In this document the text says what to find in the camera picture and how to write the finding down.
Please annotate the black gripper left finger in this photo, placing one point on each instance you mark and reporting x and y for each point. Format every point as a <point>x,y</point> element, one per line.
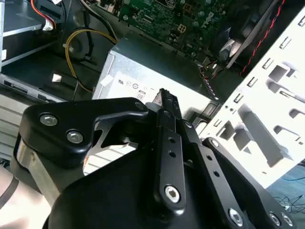
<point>71,114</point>

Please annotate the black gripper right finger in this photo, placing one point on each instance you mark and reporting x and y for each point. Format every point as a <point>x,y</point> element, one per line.
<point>221,188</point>

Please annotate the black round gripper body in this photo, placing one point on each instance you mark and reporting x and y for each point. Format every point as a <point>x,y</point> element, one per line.
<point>107,202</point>

